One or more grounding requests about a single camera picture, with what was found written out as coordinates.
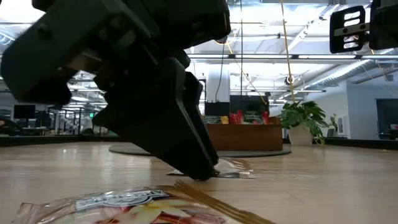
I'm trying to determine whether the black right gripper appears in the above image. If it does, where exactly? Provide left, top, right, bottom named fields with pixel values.
left=329, top=0, right=398, bottom=54

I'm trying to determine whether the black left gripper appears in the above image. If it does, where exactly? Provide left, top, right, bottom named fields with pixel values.
left=0, top=0, right=231, bottom=106

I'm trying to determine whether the strawberry tea packet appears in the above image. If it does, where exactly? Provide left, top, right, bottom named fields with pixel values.
left=229, top=109, right=271, bottom=125

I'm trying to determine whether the wooden tea organiser box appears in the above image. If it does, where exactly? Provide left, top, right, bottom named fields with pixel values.
left=203, top=115, right=284, bottom=152

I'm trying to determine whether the white square pillar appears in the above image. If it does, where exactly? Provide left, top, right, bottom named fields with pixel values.
left=205, top=63, right=231, bottom=103

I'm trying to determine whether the long ceiling light strip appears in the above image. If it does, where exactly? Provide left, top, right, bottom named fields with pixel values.
left=186, top=53, right=398, bottom=60

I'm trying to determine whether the grey round woven placemat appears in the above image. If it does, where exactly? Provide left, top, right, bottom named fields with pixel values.
left=108, top=142, right=292, bottom=158

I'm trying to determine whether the black background monitor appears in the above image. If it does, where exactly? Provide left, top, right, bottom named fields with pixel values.
left=12, top=104, right=36, bottom=120

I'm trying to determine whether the green potted plant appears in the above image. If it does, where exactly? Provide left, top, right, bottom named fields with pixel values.
left=279, top=100, right=339, bottom=147

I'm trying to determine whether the black cable with coil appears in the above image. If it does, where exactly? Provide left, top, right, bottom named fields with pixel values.
left=239, top=0, right=244, bottom=110

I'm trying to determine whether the yellow cable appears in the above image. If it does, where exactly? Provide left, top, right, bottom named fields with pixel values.
left=279, top=0, right=296, bottom=104

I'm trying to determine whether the wall picture frame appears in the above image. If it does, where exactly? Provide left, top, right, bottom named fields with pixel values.
left=336, top=115, right=345, bottom=136

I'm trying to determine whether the black aluminium table frame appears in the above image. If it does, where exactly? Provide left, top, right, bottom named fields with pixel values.
left=0, top=134, right=398, bottom=151

